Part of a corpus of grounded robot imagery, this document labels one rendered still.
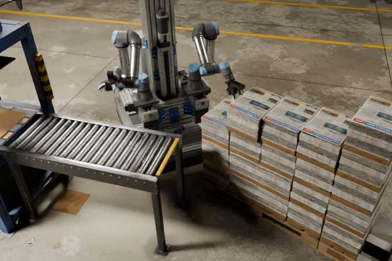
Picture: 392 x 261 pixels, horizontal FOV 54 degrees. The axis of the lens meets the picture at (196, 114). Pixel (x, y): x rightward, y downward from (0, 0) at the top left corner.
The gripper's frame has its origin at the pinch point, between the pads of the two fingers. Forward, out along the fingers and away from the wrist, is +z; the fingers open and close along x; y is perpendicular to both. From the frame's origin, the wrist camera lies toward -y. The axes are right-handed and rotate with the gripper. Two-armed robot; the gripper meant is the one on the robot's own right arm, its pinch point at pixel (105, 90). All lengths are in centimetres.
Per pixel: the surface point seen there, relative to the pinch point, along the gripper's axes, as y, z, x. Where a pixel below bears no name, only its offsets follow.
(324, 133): -4, 22, -157
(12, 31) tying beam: -20, -32, 82
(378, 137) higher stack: -26, 47, -179
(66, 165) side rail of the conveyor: 49, 34, 21
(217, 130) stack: 35, -17, -87
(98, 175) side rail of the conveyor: 48, 39, -5
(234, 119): 15, -6, -98
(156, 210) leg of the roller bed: 67, 48, -50
